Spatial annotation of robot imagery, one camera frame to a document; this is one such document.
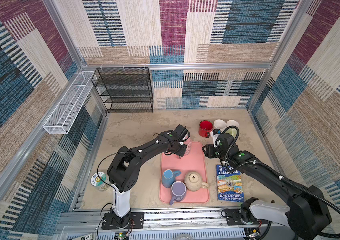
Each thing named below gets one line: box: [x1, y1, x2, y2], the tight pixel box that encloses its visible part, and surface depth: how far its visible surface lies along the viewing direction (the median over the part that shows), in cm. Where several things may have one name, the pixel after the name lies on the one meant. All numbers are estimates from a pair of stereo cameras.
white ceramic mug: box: [213, 119, 227, 133], surface depth 102 cm
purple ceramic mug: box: [169, 181, 187, 206], surface depth 76 cm
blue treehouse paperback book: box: [216, 164, 245, 202], surface depth 83 cm
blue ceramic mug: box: [161, 169, 182, 188], surface depth 80 cm
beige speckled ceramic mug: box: [184, 171, 210, 192], surface depth 79 cm
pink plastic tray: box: [175, 187, 210, 203], surface depth 81 cm
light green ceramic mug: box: [225, 119, 240, 139], surface depth 101 cm
